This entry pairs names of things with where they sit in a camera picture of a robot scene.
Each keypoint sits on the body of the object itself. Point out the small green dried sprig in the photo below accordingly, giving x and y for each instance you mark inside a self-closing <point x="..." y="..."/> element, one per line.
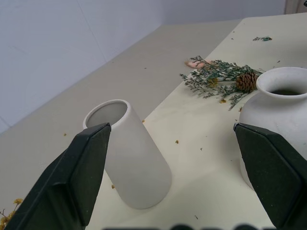
<point x="262" y="38"/>

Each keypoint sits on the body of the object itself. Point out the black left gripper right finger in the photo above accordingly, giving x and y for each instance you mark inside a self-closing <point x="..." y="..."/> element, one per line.
<point x="271" y="172"/>

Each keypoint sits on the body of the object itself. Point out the yellow dried flower sprig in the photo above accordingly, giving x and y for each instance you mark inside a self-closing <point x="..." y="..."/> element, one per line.
<point x="9" y="212"/>

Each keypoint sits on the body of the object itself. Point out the tall white cylindrical vase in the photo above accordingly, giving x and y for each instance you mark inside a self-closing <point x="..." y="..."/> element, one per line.
<point x="136" y="163"/>

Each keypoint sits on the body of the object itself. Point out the green dried plant sprigs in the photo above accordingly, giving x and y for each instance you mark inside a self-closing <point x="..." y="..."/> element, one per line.
<point x="216" y="80"/>

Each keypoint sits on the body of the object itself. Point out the brown pine cone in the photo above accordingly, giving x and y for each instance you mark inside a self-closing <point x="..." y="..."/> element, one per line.
<point x="246" y="81"/>

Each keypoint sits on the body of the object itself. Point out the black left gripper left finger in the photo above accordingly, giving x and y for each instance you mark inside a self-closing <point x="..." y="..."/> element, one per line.
<point x="72" y="177"/>

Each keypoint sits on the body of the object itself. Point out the round white ceramic vase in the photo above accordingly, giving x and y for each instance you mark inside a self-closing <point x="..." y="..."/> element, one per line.
<point x="278" y="107"/>

